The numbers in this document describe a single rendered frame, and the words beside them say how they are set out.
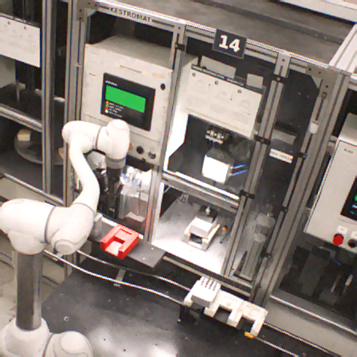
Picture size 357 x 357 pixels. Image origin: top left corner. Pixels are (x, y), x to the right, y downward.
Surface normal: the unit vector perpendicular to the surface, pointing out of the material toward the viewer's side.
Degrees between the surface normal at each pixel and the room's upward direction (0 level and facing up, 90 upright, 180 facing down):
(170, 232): 0
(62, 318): 0
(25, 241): 86
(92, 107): 90
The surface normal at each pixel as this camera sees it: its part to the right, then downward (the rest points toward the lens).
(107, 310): 0.15, -0.80
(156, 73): -0.46, 0.47
